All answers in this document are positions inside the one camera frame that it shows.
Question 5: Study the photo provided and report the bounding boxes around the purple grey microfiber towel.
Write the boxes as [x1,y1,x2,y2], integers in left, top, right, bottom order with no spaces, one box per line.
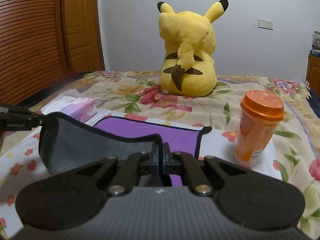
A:
[26,112,209,201]

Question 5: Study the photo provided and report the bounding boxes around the purple tissue box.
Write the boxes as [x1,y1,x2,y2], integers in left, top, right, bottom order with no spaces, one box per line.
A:
[39,88,99,124]

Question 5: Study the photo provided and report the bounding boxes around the yellow Pikachu plush toy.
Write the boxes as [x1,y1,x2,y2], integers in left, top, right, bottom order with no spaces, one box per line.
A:
[157,0,229,98]

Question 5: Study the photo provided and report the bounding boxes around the wooden slatted wardrobe door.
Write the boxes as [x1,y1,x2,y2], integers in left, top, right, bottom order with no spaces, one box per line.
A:
[1,0,105,105]

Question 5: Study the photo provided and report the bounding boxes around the orange plastic cup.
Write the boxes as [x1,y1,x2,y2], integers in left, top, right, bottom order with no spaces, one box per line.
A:
[234,90,285,167]

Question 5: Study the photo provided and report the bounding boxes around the floral bed blanket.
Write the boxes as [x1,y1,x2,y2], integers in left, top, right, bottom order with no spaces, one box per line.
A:
[27,71,319,239]

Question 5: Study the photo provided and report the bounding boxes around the wooden sideboard cabinet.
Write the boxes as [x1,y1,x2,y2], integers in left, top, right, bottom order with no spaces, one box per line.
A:
[306,55,320,95]

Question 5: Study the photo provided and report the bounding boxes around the clutter pile on cabinet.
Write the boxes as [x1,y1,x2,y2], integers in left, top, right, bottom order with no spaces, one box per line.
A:
[310,31,320,57]

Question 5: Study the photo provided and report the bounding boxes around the white wall switch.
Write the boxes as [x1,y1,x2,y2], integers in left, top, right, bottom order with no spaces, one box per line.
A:
[258,19,273,30]

